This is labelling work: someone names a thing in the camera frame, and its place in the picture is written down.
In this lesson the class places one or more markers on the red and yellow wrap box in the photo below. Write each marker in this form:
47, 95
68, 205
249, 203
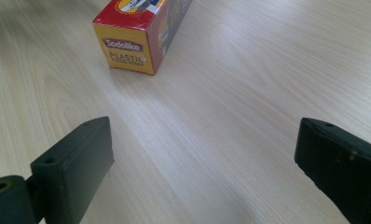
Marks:
133, 34

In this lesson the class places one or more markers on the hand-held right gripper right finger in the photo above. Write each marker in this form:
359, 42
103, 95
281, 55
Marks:
342, 165

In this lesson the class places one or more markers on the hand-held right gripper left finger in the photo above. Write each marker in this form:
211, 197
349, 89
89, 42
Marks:
74, 168

